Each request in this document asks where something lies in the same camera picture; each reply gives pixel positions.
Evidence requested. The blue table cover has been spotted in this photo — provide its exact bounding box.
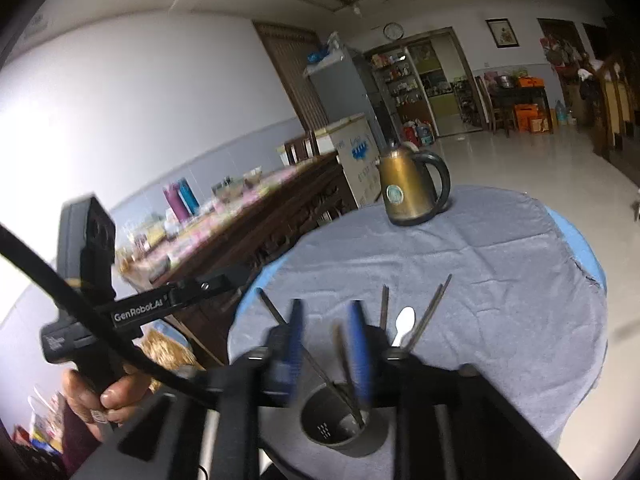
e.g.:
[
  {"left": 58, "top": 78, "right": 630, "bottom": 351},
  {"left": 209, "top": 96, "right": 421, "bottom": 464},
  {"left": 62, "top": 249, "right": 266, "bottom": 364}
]
[{"left": 547, "top": 207, "right": 608, "bottom": 292}]

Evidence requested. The dark carved wooden sideboard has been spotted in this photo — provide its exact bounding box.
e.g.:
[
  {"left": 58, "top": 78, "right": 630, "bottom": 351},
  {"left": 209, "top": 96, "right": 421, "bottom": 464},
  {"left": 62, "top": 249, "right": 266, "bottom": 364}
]
[{"left": 119, "top": 152, "right": 359, "bottom": 366}]

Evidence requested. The grey table cloth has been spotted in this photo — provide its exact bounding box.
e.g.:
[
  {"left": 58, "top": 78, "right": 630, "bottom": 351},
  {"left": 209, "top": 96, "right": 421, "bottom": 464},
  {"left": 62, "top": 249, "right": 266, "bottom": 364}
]
[{"left": 257, "top": 186, "right": 608, "bottom": 444}]

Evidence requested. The pink patterned sideboard cloth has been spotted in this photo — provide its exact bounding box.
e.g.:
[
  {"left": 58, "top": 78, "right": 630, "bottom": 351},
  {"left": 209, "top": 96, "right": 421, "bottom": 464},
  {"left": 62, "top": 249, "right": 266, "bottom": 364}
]
[{"left": 116, "top": 159, "right": 314, "bottom": 288}]

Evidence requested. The dark chopstick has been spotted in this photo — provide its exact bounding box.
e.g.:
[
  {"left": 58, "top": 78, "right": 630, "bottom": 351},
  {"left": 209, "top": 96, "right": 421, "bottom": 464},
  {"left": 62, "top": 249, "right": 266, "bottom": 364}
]
[
  {"left": 404, "top": 284, "right": 444, "bottom": 353},
  {"left": 332, "top": 323, "right": 364, "bottom": 428},
  {"left": 378, "top": 285, "right": 390, "bottom": 330},
  {"left": 256, "top": 287, "right": 364, "bottom": 428},
  {"left": 405, "top": 274, "right": 452, "bottom": 353}
]

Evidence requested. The purple thermos bottle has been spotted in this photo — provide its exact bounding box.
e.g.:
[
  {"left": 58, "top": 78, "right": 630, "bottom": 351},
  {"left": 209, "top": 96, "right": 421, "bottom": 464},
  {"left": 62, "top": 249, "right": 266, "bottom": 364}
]
[{"left": 163, "top": 183, "right": 191, "bottom": 223}]

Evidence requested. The blue thermos bottle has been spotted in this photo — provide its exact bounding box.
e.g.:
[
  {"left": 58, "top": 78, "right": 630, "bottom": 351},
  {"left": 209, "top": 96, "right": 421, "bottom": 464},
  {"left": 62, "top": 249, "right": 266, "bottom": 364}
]
[{"left": 178, "top": 178, "right": 200, "bottom": 217}]

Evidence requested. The grey refrigerator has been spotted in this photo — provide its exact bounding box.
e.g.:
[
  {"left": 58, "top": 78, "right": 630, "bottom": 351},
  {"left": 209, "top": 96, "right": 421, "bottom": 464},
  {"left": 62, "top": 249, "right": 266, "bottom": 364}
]
[{"left": 304, "top": 47, "right": 399, "bottom": 151}]

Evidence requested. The black cable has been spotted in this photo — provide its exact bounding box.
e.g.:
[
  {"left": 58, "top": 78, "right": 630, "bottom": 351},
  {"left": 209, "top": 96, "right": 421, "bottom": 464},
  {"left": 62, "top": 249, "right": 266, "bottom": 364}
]
[{"left": 0, "top": 223, "right": 222, "bottom": 403}]

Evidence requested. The round wall clock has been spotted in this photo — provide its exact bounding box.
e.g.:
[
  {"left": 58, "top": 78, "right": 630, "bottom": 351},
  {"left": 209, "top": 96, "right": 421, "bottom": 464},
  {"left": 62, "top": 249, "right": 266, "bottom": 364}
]
[{"left": 383, "top": 22, "right": 405, "bottom": 42}]

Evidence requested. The person's left hand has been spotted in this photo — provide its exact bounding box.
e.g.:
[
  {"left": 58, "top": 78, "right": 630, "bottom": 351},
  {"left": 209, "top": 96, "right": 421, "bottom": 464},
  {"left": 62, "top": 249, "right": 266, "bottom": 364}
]
[{"left": 62, "top": 364, "right": 152, "bottom": 442}]

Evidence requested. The bronze electric kettle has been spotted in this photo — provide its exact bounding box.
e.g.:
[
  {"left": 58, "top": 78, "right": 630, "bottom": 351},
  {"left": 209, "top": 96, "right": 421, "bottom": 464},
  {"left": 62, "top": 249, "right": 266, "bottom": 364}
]
[{"left": 376, "top": 142, "right": 451, "bottom": 226}]

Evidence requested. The gold patterned cushion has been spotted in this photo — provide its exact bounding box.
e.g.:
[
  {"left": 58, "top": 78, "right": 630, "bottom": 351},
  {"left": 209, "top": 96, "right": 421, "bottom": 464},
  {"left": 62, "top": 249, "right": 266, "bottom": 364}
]
[{"left": 139, "top": 328, "right": 203, "bottom": 372}]

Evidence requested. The framed wall picture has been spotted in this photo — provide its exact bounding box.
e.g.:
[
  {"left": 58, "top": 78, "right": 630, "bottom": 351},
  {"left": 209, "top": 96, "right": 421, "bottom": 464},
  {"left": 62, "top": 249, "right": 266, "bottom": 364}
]
[{"left": 486, "top": 18, "right": 520, "bottom": 49}]

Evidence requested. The white plastic spoon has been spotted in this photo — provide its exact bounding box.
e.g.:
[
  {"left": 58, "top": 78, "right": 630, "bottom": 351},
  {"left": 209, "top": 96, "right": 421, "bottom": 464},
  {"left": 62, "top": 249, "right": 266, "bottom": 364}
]
[{"left": 392, "top": 306, "right": 416, "bottom": 348}]

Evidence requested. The black utensil holder cup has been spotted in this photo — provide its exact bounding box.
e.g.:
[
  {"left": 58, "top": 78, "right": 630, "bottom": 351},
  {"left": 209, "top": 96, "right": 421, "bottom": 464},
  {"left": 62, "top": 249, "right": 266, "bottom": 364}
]
[{"left": 299, "top": 386, "right": 388, "bottom": 457}]

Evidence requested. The dark wooden side table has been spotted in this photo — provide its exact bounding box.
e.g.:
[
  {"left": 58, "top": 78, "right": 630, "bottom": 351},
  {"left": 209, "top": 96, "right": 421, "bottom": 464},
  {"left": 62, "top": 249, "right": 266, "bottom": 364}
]
[{"left": 475, "top": 76, "right": 554, "bottom": 138}]

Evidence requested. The dark wooden chair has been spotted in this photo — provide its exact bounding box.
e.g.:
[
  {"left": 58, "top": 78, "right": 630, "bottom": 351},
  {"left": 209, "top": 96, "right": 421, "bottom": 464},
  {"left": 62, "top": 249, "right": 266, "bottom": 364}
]
[{"left": 283, "top": 131, "right": 320, "bottom": 165}]

